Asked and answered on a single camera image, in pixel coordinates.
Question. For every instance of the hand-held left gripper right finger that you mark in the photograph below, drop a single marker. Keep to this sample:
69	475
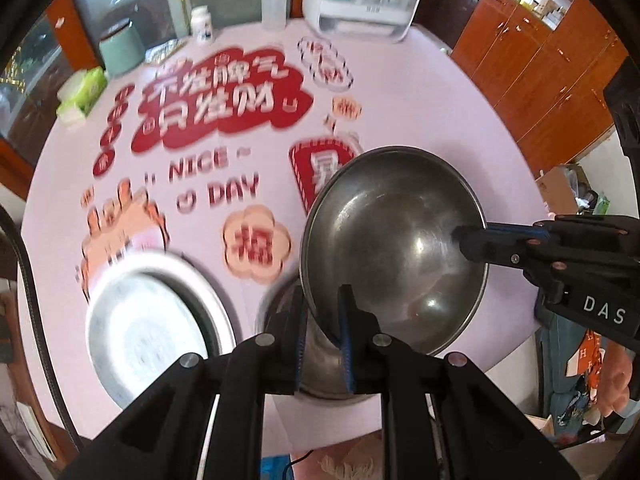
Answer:
347	360

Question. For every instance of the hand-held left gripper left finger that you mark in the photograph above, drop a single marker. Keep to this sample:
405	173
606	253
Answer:
301	350

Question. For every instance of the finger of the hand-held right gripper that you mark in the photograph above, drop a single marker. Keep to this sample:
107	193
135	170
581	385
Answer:
515	230
490	247

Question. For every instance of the large steel bowl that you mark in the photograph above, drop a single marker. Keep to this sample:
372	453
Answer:
320	365

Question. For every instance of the small deep steel bowl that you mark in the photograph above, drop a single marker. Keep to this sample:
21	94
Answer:
400	240

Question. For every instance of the white marbled plate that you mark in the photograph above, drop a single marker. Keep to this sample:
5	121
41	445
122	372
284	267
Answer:
150	330

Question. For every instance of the cardboard box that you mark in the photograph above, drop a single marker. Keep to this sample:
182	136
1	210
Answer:
560	190

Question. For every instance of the orange wooden cupboard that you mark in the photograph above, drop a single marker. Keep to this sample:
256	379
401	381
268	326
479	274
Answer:
545	65

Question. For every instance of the pink printed tablecloth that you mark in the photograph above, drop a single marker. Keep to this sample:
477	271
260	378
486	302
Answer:
225	160

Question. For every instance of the clear squeeze bottle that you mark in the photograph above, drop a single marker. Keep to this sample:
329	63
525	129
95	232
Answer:
274	7

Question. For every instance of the silver foil packet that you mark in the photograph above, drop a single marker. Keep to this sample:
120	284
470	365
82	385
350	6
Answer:
162	51

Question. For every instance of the green wipes packet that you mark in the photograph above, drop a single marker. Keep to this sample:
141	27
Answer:
82	94

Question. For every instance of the white pill bottle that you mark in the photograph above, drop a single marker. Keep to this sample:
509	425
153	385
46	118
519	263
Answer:
202	22

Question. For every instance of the mint green canister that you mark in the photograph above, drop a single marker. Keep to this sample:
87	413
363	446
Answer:
122	50

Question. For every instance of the wooden glass-door cabinet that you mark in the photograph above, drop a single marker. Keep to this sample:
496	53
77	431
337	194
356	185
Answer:
35	75

